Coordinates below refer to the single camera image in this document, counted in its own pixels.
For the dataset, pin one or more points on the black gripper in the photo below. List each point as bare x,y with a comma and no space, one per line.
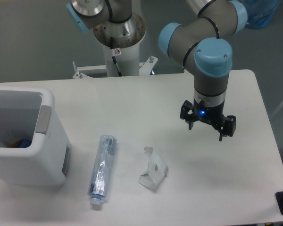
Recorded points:
226,125

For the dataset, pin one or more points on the crushed clear plastic bottle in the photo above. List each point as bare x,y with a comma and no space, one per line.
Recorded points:
100,181

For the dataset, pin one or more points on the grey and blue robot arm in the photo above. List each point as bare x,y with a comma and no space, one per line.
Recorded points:
200,48

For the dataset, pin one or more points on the white plastic trash can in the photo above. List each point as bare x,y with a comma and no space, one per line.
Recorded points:
34,147

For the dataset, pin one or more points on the yellow and blue trash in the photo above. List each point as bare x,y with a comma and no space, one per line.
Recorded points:
21,143

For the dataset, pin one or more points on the blue plastic bag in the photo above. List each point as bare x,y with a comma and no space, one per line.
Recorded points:
260,12

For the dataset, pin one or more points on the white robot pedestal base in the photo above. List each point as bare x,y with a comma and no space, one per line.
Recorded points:
121,48

